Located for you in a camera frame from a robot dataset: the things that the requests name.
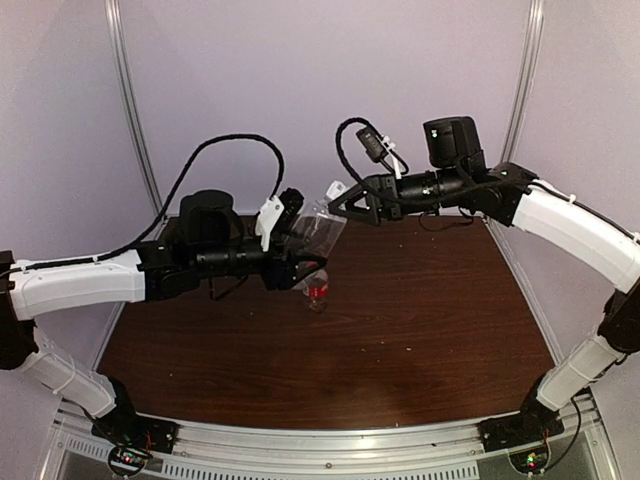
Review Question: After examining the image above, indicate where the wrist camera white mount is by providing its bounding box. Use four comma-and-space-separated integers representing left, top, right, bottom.
254, 188, 304, 252
356, 126, 409, 179

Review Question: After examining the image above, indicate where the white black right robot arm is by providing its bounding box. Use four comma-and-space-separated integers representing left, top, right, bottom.
356, 116, 639, 442

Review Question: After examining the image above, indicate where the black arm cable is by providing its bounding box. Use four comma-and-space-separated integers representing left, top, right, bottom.
94, 132, 286, 264
334, 116, 381, 186

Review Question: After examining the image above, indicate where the large clear plastic bottle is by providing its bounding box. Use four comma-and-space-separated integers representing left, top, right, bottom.
292, 196, 347, 261

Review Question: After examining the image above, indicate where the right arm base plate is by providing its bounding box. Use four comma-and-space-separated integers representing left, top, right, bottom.
478, 413, 564, 476

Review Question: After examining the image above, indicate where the aluminium front frame rail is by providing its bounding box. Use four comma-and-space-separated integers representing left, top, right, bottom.
35, 393, 621, 479

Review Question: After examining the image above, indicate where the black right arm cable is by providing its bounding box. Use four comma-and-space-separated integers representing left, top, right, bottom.
334, 116, 381, 186

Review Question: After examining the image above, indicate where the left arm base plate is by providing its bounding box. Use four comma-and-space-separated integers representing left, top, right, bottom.
90, 416, 178, 478

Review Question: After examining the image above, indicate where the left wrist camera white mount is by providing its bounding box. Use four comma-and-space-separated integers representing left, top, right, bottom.
254, 188, 304, 252

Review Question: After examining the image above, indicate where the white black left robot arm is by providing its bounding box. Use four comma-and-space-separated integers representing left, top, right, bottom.
1, 189, 326, 444

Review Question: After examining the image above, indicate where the small cola bottle red cap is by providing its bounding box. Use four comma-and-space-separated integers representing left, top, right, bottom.
303, 269, 329, 314

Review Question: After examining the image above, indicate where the white bottle cap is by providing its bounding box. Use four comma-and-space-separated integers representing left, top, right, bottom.
325, 180, 346, 201

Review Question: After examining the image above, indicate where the aluminium corner post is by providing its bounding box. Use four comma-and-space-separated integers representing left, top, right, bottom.
104, 0, 162, 215
500, 0, 545, 163

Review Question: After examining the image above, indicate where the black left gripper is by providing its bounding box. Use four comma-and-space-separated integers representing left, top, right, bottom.
193, 228, 327, 290

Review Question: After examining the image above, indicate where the aluminium right corner post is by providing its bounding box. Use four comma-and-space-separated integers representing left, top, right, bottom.
500, 0, 545, 163

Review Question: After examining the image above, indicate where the aluminium left corner post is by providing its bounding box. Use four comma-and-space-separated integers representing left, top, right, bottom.
104, 0, 162, 215

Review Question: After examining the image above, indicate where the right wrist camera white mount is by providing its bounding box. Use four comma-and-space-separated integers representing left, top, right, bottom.
356, 126, 409, 179

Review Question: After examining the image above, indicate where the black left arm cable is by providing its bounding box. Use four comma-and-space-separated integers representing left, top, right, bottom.
94, 132, 286, 264

